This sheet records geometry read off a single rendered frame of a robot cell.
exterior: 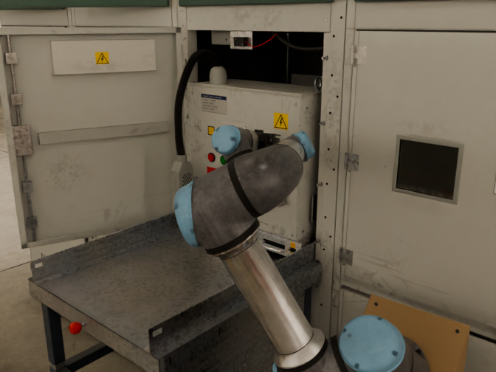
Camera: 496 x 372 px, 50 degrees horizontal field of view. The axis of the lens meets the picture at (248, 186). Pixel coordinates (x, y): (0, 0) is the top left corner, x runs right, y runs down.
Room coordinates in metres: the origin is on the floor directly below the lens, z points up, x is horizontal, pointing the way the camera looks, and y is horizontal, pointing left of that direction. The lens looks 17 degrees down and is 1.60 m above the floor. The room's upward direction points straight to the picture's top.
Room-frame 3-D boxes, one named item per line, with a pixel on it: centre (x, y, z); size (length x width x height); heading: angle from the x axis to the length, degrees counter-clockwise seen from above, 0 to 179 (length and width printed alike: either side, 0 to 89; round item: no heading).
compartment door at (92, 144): (1.88, 0.52, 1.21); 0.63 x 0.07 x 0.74; 118
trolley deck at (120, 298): (1.52, 0.22, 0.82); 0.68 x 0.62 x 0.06; 139
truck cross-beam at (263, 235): (1.75, 0.02, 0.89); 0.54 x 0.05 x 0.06; 49
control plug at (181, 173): (1.82, 0.23, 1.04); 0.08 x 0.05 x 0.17; 139
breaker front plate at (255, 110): (1.74, 0.03, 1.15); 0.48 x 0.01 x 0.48; 49
